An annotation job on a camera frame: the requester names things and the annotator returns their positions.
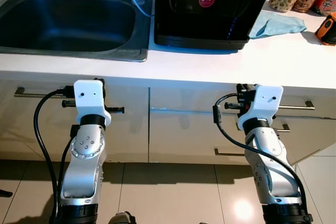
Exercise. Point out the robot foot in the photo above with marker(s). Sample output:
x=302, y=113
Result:
x=203, y=222
x=122, y=219

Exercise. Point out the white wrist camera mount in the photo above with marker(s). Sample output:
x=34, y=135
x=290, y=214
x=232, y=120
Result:
x=265, y=100
x=86, y=95

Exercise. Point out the orange black tape measure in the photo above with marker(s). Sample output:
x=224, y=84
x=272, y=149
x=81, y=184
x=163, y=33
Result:
x=328, y=29

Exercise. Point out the red snack packet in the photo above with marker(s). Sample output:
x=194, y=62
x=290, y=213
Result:
x=325, y=3

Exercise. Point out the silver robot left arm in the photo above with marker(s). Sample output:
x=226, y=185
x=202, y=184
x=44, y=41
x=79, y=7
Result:
x=86, y=145

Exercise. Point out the light blue cloth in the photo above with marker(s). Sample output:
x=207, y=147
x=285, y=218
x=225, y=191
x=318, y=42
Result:
x=275, y=24

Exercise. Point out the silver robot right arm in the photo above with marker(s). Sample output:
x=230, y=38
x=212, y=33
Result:
x=268, y=150

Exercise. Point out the white kitchen cabinet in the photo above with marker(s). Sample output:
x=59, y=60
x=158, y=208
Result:
x=178, y=129

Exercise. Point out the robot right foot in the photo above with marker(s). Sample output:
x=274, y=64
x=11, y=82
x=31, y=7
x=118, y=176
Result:
x=203, y=222

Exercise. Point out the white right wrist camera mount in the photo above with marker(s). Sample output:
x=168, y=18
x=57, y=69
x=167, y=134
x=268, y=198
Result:
x=265, y=100

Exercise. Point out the stainless steel sink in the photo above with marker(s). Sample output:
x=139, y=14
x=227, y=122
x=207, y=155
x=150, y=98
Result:
x=63, y=19

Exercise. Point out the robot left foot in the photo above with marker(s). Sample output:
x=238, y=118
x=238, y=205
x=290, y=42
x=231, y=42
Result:
x=122, y=219

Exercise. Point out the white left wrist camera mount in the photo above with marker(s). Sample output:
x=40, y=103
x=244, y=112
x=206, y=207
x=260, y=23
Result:
x=86, y=95

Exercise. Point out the black water dispenser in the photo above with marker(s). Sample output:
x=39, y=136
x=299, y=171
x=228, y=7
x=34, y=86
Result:
x=210, y=22

